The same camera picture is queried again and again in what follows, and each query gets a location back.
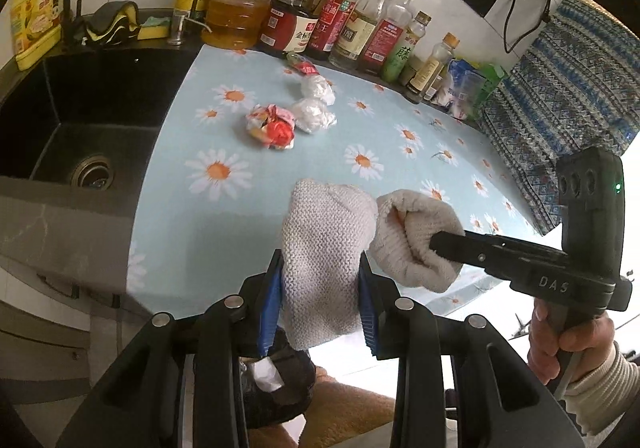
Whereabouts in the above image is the black power cable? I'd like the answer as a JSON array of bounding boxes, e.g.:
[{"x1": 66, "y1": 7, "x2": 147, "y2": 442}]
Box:
[{"x1": 502, "y1": 0, "x2": 554, "y2": 54}]

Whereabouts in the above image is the yellow cap clear bottle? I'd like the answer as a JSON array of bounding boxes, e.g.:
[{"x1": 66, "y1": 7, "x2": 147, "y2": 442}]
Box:
[{"x1": 328, "y1": 0, "x2": 401, "y2": 70}]

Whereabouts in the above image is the green seasoning bag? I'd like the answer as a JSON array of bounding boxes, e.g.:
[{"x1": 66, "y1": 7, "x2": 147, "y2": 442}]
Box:
[{"x1": 470, "y1": 63, "x2": 509, "y2": 110}]

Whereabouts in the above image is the small yellow cap bottle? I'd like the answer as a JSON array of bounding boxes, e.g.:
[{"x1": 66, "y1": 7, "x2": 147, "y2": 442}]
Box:
[{"x1": 402, "y1": 32, "x2": 460, "y2": 104}]

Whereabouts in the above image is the small red wrapper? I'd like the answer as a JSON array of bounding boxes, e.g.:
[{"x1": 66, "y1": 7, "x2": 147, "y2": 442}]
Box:
[{"x1": 286, "y1": 53, "x2": 321, "y2": 78}]

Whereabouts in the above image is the black trash bin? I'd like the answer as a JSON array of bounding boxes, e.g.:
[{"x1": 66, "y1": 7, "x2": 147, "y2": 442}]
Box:
[{"x1": 237, "y1": 327, "x2": 319, "y2": 430}]

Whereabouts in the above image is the blue daisy tablecloth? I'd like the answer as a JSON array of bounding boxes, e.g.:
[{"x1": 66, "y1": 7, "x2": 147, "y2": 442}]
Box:
[{"x1": 127, "y1": 43, "x2": 544, "y2": 325}]

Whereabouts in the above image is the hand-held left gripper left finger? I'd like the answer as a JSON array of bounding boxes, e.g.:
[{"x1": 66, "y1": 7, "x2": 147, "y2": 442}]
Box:
[{"x1": 56, "y1": 249, "x2": 287, "y2": 448}]

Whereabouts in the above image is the black sink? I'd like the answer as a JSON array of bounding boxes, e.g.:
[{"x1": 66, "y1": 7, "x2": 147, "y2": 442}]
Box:
[{"x1": 0, "y1": 47, "x2": 202, "y2": 185}]

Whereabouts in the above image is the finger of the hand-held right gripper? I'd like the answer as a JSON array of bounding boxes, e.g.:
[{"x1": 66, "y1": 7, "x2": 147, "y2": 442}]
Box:
[{"x1": 429, "y1": 231, "x2": 569, "y2": 279}]

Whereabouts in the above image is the blue patterned curtain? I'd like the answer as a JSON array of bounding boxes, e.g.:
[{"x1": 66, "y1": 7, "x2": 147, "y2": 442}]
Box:
[{"x1": 475, "y1": 0, "x2": 640, "y2": 237}]

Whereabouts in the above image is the black yellow rag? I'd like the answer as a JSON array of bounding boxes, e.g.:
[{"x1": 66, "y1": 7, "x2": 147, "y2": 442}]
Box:
[{"x1": 81, "y1": 1, "x2": 141, "y2": 47}]

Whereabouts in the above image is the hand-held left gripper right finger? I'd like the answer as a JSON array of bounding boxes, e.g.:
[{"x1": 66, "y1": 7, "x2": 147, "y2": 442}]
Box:
[{"x1": 357, "y1": 255, "x2": 586, "y2": 448}]

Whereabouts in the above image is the red snack wrapper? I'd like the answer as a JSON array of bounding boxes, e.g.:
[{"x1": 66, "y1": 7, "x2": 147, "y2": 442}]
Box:
[{"x1": 244, "y1": 103, "x2": 297, "y2": 149}]

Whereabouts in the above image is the dark cap vinegar bottle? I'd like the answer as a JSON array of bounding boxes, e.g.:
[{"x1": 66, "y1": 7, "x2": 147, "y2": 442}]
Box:
[{"x1": 305, "y1": 0, "x2": 370, "y2": 62}]

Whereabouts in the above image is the clear plastic bag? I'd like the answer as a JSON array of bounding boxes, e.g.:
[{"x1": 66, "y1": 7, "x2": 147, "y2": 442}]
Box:
[
  {"x1": 300, "y1": 76, "x2": 335, "y2": 105},
  {"x1": 291, "y1": 97, "x2": 337, "y2": 134}
]

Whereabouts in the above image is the yellow green sponge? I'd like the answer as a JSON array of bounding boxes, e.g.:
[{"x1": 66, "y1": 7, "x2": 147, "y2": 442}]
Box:
[{"x1": 137, "y1": 16, "x2": 171, "y2": 40}]

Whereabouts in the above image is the white paper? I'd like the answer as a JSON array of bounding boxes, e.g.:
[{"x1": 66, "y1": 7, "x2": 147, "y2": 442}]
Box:
[{"x1": 252, "y1": 358, "x2": 285, "y2": 393}]

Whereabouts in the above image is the yellow dish soap bottle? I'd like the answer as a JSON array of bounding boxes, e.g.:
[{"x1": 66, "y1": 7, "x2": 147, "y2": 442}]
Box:
[{"x1": 10, "y1": 0, "x2": 67, "y2": 72}]

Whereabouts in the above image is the person's right hand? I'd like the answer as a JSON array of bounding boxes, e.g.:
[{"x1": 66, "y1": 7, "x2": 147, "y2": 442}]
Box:
[{"x1": 527, "y1": 302, "x2": 618, "y2": 383}]

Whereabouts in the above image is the white knit glove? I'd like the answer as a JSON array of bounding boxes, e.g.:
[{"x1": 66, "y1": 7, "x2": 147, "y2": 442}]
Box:
[
  {"x1": 281, "y1": 179, "x2": 379, "y2": 352},
  {"x1": 370, "y1": 189, "x2": 467, "y2": 292}
]

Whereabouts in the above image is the metal soap pump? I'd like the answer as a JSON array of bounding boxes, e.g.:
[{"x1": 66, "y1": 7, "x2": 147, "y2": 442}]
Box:
[{"x1": 167, "y1": 10, "x2": 209, "y2": 47}]

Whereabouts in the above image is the gold cap red label bottle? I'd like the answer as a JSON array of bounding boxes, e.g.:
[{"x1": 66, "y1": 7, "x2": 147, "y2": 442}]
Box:
[{"x1": 357, "y1": 0, "x2": 420, "y2": 76}]

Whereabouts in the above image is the green pepper oil bottle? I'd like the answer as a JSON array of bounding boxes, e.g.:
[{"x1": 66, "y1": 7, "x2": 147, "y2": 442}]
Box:
[{"x1": 381, "y1": 11, "x2": 432, "y2": 84}]

